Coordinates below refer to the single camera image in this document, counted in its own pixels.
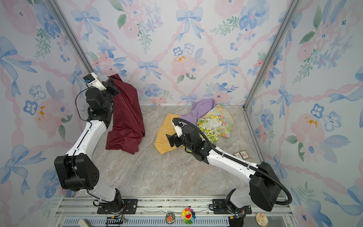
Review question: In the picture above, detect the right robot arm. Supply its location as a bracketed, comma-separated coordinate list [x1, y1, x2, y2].
[166, 120, 292, 214]

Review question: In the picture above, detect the pastel floral cloth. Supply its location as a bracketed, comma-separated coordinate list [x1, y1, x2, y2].
[203, 104, 234, 138]

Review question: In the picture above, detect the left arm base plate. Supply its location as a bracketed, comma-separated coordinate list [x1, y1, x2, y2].
[97, 199, 139, 215]

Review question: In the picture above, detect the black corrugated cable hose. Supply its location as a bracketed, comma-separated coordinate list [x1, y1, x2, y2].
[172, 117, 293, 206]

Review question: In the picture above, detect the aluminium rail frame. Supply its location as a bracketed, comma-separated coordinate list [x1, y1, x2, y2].
[50, 195, 297, 227]

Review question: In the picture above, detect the yellow cloth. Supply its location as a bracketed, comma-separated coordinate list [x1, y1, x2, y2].
[154, 113, 180, 154]

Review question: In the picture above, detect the small card on table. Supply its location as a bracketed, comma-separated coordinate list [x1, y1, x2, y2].
[233, 150, 250, 160]

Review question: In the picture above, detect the round beige disc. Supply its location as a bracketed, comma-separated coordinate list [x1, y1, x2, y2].
[255, 212, 268, 227]

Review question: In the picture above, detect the rainbow sunflower toy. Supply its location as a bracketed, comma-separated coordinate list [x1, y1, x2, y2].
[181, 207, 196, 224]

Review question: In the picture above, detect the maroon shirt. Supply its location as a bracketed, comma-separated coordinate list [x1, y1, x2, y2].
[105, 74, 146, 154]

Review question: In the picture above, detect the left corner aluminium post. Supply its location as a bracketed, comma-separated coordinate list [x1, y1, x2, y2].
[45, 0, 113, 109]

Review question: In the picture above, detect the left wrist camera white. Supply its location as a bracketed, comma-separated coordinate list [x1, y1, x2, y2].
[83, 72, 106, 91]

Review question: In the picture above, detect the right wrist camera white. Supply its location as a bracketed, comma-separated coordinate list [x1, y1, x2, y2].
[172, 118, 183, 138]

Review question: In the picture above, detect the orange oval badge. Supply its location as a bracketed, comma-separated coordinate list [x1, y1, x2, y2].
[165, 212, 175, 224]

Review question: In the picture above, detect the right corner aluminium post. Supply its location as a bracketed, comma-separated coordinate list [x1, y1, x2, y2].
[243, 0, 301, 111]

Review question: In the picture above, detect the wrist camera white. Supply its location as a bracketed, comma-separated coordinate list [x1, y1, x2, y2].
[83, 72, 106, 91]
[172, 118, 183, 138]

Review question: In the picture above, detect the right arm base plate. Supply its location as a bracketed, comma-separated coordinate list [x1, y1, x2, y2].
[209, 199, 252, 215]

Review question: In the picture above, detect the white object front edge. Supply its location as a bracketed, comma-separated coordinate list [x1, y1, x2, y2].
[78, 219, 92, 227]

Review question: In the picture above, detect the lemon print cloth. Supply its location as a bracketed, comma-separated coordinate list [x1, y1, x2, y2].
[197, 116, 222, 143]

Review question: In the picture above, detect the corner aluminium post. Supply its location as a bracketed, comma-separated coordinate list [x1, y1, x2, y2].
[243, 0, 301, 111]
[45, 0, 113, 109]

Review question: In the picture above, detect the purple cloth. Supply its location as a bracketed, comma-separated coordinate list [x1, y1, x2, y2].
[180, 98, 216, 125]

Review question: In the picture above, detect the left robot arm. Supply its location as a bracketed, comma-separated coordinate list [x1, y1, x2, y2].
[54, 75, 125, 214]

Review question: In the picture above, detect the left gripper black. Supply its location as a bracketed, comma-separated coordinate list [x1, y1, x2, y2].
[100, 77, 120, 113]

